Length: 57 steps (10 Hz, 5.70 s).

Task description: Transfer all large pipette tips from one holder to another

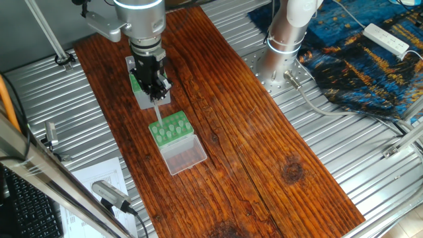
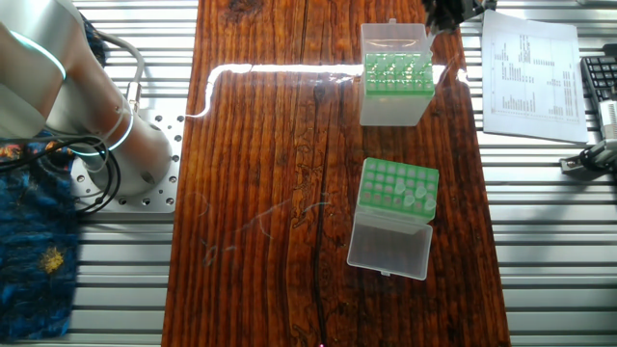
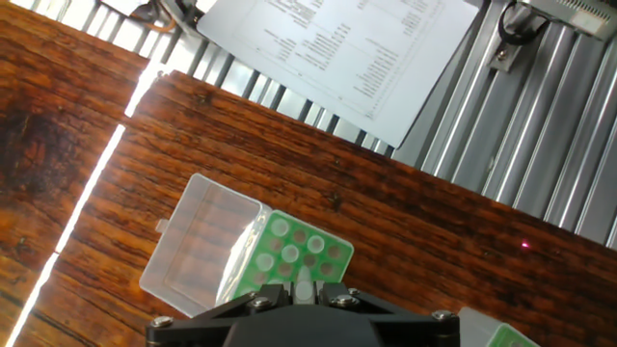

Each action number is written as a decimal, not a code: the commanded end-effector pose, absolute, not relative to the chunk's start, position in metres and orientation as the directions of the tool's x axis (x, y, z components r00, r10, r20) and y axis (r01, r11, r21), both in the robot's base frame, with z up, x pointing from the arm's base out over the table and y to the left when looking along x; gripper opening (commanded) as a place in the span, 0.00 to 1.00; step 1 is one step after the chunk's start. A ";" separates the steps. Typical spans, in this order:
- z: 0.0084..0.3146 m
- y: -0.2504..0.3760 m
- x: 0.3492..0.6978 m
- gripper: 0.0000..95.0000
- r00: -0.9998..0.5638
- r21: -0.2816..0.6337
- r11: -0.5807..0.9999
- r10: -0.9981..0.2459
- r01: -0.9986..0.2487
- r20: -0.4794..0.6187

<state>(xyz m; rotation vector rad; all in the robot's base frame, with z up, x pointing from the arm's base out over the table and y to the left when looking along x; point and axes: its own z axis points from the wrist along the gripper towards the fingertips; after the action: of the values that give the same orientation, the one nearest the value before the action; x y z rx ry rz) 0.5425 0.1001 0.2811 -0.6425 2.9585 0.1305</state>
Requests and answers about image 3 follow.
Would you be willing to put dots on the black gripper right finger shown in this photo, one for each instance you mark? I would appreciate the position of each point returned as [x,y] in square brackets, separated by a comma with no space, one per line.
[415,326]

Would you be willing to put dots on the small metal mount bracket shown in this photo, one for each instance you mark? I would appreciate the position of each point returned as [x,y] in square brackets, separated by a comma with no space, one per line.
[503,56]

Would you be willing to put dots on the printed white paper sheet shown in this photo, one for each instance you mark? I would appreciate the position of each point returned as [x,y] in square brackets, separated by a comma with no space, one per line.
[337,53]

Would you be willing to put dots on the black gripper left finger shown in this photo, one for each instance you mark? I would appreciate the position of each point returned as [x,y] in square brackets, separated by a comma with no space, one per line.
[193,328]

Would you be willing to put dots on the tall green pipette tip holder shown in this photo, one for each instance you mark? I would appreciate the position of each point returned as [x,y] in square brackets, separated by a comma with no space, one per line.
[506,333]

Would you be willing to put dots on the brown wooden board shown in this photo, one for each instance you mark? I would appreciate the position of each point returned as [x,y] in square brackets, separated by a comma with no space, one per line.
[405,222]

